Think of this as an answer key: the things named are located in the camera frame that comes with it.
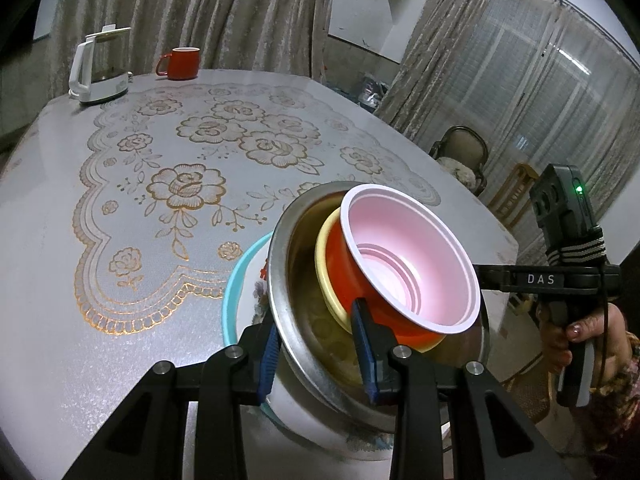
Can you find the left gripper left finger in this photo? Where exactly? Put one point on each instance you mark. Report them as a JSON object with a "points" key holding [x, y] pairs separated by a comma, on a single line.
{"points": [[239, 375]]}

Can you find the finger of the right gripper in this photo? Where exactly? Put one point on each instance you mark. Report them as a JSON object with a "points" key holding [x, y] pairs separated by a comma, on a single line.
{"points": [[492, 277]]}

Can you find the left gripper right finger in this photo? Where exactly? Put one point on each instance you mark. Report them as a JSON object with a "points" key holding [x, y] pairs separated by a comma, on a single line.
{"points": [[398, 376]]}

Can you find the turquoise round tray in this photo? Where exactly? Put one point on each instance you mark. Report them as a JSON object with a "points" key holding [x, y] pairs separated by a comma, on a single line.
{"points": [[233, 291]]}

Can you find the stainless steel basin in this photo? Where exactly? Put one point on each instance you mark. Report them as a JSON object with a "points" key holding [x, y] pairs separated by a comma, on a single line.
{"points": [[321, 354]]}

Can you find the red plastic bowl pink inside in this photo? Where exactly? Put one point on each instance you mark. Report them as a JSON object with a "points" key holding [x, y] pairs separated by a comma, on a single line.
{"points": [[411, 258]]}

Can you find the yellow plastic bowl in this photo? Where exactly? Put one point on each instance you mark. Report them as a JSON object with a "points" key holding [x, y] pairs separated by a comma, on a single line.
{"points": [[341, 283]]}

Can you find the white plate dragon pattern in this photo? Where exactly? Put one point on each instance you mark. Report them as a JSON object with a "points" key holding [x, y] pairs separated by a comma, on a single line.
{"points": [[289, 403]]}

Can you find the person right hand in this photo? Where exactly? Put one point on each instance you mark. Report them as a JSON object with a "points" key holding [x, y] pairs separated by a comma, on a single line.
{"points": [[607, 332]]}

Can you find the cushioned chair right side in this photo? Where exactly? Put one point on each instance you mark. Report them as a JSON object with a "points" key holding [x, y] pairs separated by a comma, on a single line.
{"points": [[464, 153]]}

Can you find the sheer window curtain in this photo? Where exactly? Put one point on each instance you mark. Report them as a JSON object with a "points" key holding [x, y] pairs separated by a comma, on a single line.
{"points": [[539, 82]]}

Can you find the gold floral table cover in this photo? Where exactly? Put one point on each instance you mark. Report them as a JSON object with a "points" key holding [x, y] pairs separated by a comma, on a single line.
{"points": [[181, 180]]}

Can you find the red mug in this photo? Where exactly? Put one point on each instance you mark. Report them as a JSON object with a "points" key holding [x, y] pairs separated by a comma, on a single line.
{"points": [[179, 64]]}

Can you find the white electric kettle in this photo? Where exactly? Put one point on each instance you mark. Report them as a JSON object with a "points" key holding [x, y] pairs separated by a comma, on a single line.
{"points": [[99, 71]]}

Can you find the beige curtain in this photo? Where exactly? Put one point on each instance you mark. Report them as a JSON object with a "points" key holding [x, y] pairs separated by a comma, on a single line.
{"points": [[281, 36]]}

